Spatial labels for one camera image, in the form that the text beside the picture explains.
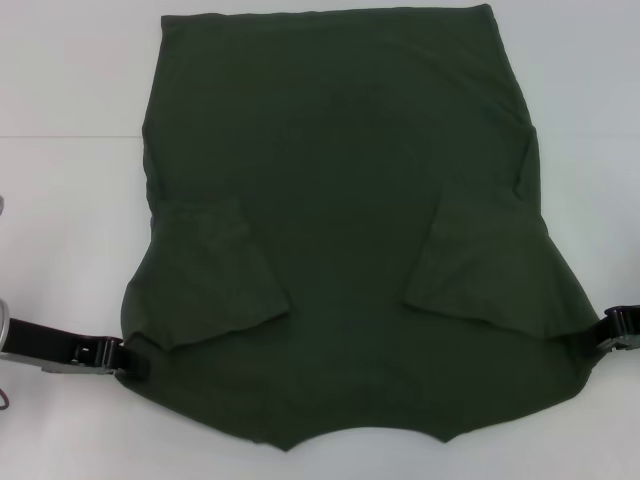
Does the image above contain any dark green t-shirt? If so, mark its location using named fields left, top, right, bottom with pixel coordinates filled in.
left=115, top=3, right=602, bottom=443

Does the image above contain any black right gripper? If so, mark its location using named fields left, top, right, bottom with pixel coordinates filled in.
left=596, top=305, right=640, bottom=354

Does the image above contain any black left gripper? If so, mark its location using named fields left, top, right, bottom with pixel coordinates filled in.
left=9, top=316, right=154, bottom=382

